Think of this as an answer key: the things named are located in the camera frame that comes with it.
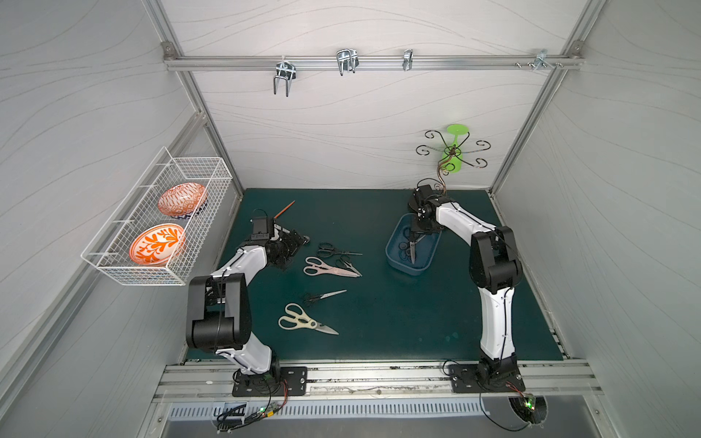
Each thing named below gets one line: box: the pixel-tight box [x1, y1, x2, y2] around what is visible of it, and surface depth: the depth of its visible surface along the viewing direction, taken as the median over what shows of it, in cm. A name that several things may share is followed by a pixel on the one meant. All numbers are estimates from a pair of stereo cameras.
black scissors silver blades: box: [397, 226, 427, 265], surface depth 103 cm
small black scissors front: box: [303, 289, 348, 306], surface depth 91 cm
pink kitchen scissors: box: [303, 256, 361, 278], surface depth 98 cm
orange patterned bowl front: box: [129, 222, 187, 266], surface depth 64 cm
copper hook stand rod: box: [416, 129, 491, 196], surface depth 92 cm
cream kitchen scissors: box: [277, 302, 340, 335], surface depth 86 cm
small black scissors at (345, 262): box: [334, 254, 364, 277], surface depth 100 cm
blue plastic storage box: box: [385, 213, 443, 276], surface depth 101 cm
